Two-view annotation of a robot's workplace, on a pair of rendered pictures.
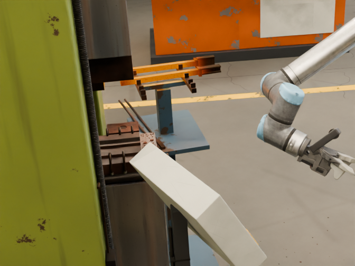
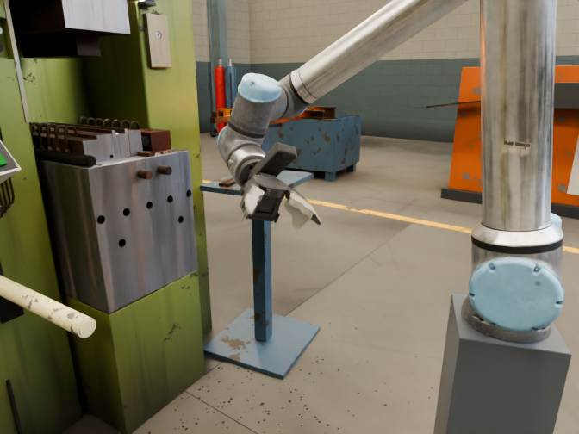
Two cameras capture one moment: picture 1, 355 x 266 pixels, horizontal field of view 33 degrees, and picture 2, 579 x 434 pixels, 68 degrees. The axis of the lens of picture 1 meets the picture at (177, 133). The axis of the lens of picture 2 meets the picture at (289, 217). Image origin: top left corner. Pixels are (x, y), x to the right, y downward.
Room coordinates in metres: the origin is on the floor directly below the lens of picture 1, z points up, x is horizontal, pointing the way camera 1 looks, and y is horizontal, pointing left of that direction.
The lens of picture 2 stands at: (1.14, -1.05, 1.14)
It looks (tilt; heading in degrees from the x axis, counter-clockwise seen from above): 18 degrees down; 37
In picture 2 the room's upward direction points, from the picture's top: straight up
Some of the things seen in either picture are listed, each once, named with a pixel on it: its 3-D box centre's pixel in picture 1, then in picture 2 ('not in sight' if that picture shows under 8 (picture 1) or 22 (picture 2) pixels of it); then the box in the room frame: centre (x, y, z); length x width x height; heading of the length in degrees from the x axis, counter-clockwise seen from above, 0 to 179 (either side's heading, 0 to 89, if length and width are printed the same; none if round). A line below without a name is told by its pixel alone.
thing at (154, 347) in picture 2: not in sight; (114, 325); (1.90, 0.35, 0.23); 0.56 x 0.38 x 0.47; 94
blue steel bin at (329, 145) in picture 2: not in sight; (304, 143); (5.65, 2.06, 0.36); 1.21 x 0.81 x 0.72; 97
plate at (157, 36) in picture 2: not in sight; (157, 41); (2.16, 0.28, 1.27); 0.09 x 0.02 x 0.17; 4
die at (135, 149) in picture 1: (81, 159); (73, 139); (1.84, 0.34, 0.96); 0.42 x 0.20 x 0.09; 94
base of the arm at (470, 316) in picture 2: not in sight; (507, 300); (2.16, -0.93, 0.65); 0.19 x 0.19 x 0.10
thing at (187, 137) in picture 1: (166, 132); (260, 181); (2.43, 0.05, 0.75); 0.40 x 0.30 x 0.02; 11
